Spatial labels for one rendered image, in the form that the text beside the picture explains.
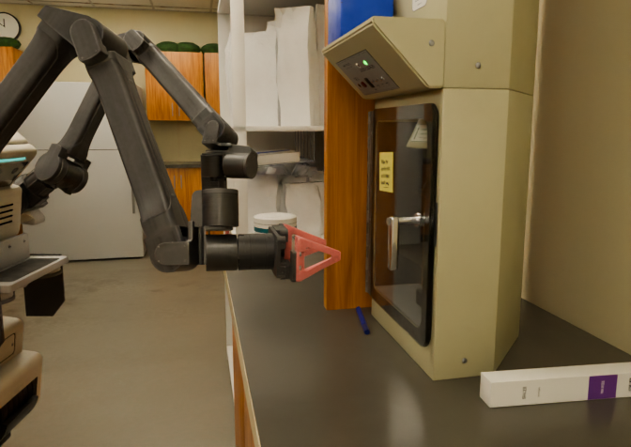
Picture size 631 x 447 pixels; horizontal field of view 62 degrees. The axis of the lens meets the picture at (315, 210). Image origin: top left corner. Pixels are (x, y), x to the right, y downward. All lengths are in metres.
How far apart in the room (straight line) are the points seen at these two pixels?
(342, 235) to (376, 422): 0.50
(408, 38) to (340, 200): 0.47
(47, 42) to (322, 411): 0.74
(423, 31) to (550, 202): 0.64
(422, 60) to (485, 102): 0.12
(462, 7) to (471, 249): 0.37
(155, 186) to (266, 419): 0.39
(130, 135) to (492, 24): 0.59
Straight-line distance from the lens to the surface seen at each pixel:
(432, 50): 0.83
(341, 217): 1.18
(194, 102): 1.28
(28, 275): 1.28
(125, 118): 0.91
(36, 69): 1.02
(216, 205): 0.81
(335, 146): 1.16
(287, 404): 0.84
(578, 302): 1.29
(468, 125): 0.85
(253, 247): 0.81
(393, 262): 0.88
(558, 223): 1.32
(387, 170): 1.02
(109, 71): 0.94
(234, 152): 1.18
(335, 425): 0.79
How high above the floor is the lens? 1.35
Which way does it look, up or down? 9 degrees down
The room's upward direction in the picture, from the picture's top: straight up
